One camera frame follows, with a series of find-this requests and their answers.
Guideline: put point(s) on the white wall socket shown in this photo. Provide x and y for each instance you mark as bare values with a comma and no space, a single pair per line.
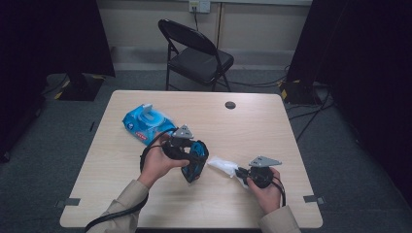
199,6

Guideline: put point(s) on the black folding chair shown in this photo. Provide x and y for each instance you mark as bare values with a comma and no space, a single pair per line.
200,63

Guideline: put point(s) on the person's right hand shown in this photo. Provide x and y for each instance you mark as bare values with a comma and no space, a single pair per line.
268,197

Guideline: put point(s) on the white wet wipe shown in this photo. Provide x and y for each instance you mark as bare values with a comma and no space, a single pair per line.
223,165

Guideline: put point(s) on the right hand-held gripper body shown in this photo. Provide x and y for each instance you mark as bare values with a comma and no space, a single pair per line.
262,176

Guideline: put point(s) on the blue toy car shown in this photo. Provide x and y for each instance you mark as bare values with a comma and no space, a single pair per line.
196,171

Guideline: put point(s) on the blue wet wipes packet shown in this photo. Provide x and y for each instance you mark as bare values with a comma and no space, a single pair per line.
144,124

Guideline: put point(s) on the black stand base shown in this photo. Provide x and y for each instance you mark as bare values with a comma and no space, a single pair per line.
298,92
79,89

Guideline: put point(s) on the black curtain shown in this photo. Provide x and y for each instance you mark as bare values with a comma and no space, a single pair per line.
362,64
48,42

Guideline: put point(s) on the grey table grommet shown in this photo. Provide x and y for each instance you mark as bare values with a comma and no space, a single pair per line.
230,105

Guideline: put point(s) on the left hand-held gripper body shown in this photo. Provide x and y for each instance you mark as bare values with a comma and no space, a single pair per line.
178,147

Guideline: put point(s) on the small black floor strip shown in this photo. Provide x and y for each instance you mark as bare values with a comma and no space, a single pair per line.
92,126

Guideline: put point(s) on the person's left hand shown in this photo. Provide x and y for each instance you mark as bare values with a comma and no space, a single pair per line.
155,165

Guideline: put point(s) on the grey tape strip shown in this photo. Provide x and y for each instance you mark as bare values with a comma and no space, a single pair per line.
312,199
69,202

